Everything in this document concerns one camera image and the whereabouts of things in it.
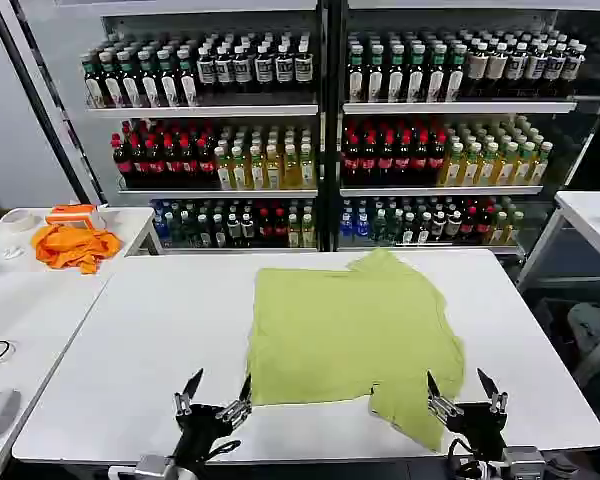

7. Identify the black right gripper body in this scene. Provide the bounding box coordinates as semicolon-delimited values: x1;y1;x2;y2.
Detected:
446;404;507;460

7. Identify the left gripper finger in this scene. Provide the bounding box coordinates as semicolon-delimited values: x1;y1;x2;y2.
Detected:
214;373;254;427
173;368;205;417

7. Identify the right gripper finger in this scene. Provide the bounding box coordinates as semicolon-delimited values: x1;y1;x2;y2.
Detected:
426;369;464;427
476;368;509;414

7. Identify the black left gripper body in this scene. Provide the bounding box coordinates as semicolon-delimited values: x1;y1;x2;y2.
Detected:
172;403;242;469

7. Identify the light green shirt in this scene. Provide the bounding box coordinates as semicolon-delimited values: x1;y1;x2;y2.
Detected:
244;248;467;454

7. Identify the grey office chair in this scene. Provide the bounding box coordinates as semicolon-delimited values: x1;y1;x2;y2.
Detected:
565;301;600;390

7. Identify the white side desk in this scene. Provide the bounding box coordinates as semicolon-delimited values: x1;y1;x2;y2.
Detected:
0;205;164;275

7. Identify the orange crumpled cloth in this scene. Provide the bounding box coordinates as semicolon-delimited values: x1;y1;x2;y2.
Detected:
31;223;124;276

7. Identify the grey computer mouse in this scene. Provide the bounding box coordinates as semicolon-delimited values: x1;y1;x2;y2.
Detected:
0;388;23;444

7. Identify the white table with grey legs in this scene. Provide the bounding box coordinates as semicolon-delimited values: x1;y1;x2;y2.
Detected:
515;189;600;292

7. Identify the orange and white box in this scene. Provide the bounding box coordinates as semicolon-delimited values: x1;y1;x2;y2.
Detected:
44;203;104;229

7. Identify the white tape roll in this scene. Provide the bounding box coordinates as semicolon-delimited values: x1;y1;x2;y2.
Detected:
0;208;42;235

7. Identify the bottle shelf with narrow bay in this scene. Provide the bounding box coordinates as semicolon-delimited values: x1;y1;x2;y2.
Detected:
78;0;327;252

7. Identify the bottle shelf with wide bay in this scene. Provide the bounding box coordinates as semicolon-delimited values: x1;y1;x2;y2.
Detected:
329;0;600;257

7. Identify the thin black slanted pole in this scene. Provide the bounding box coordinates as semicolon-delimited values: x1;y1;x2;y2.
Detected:
8;0;109;207

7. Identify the thick black slanted pole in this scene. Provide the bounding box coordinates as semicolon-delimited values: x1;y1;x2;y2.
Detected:
0;0;95;207

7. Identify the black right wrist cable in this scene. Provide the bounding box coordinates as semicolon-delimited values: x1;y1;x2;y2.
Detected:
447;437;487;480

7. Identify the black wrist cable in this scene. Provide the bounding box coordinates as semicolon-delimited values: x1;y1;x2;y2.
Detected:
447;437;487;480
203;438;243;464

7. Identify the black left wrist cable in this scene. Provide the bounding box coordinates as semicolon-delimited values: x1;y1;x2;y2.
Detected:
203;438;243;464

